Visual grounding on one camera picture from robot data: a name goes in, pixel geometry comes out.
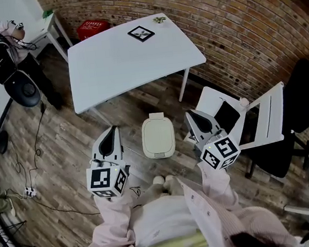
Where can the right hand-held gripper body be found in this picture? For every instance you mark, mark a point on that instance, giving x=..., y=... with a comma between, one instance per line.
x=215, y=143

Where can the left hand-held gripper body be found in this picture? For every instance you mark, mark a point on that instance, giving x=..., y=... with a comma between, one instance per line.
x=103, y=159

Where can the cream trash bin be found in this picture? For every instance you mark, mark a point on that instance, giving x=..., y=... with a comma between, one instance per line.
x=161, y=155

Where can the cream trash bin lid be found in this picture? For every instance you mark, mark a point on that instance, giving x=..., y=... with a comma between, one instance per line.
x=158, y=135

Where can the person's left forearm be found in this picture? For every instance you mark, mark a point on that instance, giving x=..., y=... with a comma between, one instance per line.
x=113, y=213

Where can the person's right forearm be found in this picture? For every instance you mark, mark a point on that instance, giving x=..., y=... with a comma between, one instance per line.
x=217, y=187

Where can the small pale round object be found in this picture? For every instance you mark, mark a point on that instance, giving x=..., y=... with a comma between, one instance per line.
x=244, y=102

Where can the white folding chair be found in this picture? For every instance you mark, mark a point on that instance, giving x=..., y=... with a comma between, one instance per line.
x=267, y=118

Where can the person's white shoes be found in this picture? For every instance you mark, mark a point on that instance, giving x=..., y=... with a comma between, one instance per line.
x=158, y=179

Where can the person's legs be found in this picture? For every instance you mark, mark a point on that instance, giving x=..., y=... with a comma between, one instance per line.
x=170, y=188

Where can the white power strip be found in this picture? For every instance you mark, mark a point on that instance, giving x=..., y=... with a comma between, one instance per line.
x=30, y=192

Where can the large white table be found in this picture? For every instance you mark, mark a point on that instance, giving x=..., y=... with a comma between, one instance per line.
x=126, y=68

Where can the person's torso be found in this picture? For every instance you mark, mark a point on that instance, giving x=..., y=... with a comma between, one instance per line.
x=166, y=229

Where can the black floor stand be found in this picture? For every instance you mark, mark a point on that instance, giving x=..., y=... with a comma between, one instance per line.
x=2, y=141

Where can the black office chair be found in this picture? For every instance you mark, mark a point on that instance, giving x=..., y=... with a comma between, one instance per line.
x=306, y=94

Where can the black round stool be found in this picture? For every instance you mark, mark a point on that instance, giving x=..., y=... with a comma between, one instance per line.
x=24, y=90

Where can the red plastic crate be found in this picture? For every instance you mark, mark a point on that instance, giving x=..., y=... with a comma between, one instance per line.
x=92, y=29

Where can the small potted plant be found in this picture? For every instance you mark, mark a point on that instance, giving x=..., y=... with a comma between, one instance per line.
x=160, y=20

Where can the small white side table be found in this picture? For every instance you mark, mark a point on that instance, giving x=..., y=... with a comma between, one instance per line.
x=49, y=27

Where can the green leafy plant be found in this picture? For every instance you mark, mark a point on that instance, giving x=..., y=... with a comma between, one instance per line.
x=47, y=13

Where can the black picture frame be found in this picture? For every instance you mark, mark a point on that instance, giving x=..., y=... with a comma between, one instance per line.
x=141, y=34

